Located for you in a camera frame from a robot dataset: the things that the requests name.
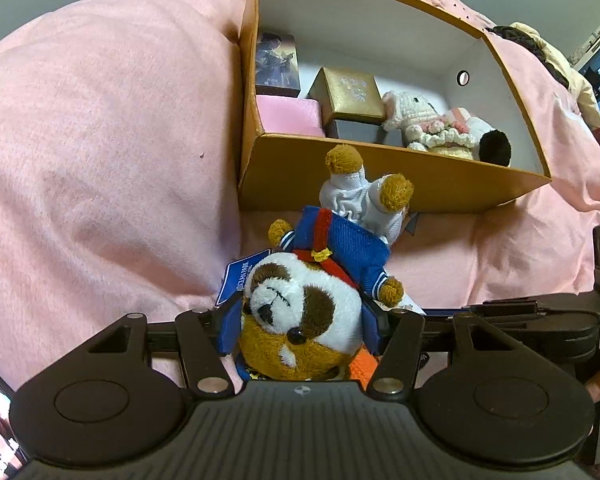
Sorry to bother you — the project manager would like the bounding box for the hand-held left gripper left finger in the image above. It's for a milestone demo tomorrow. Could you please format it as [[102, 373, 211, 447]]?
[[87, 301, 243, 401]]

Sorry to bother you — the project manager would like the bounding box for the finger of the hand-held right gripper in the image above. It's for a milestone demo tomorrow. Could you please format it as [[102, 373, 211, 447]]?
[[462, 298, 600, 347]]

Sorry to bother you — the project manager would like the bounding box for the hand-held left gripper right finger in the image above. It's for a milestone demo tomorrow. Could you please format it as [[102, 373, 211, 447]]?
[[361, 297, 527, 401]]

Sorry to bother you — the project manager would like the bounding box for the plush toy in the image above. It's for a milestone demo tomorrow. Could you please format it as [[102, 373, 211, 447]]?
[[214, 143, 417, 382]]

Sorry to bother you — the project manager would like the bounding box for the orange cardboard box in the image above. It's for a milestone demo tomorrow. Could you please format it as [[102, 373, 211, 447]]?
[[237, 0, 553, 214]]

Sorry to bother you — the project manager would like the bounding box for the black and white plush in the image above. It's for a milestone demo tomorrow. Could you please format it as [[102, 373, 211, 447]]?
[[450, 107, 514, 167]]

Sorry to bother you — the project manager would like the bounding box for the grey small box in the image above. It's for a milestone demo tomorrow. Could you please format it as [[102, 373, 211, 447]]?
[[325, 118, 382, 144]]

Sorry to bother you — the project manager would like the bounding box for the white crochet doll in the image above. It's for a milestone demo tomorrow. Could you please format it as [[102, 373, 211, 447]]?
[[381, 91, 477, 162]]

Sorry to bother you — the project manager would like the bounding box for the pink card wallet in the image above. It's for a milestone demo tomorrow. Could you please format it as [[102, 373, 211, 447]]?
[[256, 96, 327, 137]]

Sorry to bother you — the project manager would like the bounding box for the gold small box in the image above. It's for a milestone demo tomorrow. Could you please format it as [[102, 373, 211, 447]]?
[[307, 66, 385, 124]]

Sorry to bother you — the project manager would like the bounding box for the printed picture box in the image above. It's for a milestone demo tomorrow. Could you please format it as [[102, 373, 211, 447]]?
[[255, 32, 301, 97]]

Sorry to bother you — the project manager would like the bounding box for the orange object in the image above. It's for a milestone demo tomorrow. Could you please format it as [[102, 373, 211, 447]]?
[[349, 352, 382, 384]]

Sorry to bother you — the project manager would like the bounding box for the blue patterned pouch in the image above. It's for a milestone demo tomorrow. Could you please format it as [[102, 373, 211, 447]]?
[[236, 357, 263, 382]]

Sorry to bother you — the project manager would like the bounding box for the pink blanket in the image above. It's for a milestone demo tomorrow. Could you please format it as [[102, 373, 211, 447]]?
[[0, 0, 600, 392]]

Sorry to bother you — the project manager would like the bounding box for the yellow black knitted cloth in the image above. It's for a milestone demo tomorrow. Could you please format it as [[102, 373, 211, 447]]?
[[484, 21, 600, 129]]

